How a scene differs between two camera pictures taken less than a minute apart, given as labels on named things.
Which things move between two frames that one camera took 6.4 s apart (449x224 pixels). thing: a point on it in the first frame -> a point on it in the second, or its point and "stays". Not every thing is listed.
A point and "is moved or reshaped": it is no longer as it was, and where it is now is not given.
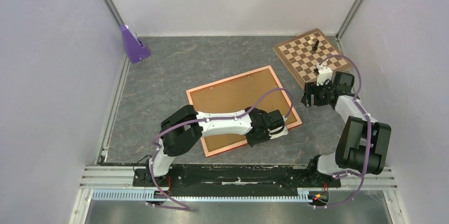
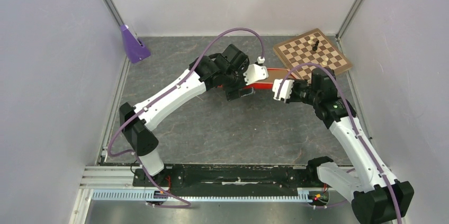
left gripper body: [266, 130] -> [233, 93]
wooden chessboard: [301, 55] stays
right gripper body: [321, 93] -> [301, 92]
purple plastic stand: [135, 50] stays
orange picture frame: [259, 88] is moved or reshaped
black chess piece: [315, 47] stays
